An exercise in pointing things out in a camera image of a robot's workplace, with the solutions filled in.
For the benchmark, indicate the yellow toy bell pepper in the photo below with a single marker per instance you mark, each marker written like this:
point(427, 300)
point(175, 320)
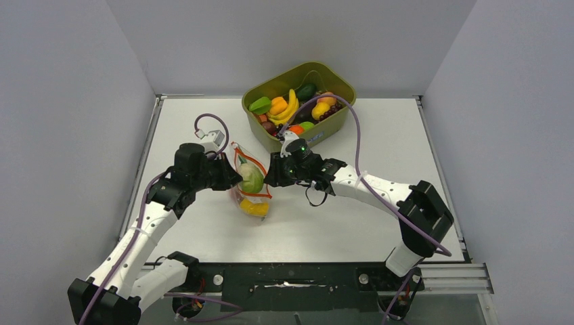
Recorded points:
point(254, 209)

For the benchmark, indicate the orange toy bell pepper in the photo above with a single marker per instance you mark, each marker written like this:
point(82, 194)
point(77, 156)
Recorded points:
point(278, 105)

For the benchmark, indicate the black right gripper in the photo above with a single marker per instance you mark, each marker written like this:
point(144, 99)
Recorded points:
point(275, 177)

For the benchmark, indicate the clear zip bag orange zipper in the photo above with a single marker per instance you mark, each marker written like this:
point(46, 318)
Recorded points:
point(251, 196)

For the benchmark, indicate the dark green toy avocado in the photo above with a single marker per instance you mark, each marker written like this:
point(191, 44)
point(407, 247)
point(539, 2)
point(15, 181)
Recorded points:
point(306, 91)

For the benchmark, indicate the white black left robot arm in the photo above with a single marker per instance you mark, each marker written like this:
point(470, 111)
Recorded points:
point(115, 293)

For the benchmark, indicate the dark red toy fruit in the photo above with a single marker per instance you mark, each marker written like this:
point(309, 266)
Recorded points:
point(269, 127)

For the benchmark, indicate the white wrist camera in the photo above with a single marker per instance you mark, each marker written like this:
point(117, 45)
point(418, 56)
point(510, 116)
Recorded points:
point(288, 138)
point(212, 141)

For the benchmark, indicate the olive green plastic bin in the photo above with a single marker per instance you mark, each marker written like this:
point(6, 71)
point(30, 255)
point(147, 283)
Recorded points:
point(325, 79)

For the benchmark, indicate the dark purple toy grapes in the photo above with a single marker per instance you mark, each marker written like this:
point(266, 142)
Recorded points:
point(324, 112)

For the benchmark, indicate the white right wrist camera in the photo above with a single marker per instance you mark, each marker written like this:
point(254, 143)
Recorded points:
point(288, 138)

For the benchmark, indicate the yellow toy banana bunch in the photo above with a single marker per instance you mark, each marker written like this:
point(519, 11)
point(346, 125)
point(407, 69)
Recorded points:
point(284, 117)

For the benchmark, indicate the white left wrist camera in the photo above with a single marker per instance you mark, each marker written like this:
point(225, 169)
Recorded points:
point(212, 141)

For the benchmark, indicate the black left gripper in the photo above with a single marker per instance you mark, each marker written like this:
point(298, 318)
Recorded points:
point(229, 177)

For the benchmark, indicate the green toy cabbage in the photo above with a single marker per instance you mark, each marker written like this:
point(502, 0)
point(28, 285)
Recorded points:
point(253, 178)

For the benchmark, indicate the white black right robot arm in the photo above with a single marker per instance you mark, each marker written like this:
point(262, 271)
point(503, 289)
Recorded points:
point(424, 218)

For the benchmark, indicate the lime green toy fruit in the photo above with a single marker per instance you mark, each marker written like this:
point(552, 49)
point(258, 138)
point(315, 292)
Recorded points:
point(307, 125)

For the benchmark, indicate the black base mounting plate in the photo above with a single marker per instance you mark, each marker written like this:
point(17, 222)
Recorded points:
point(358, 286)

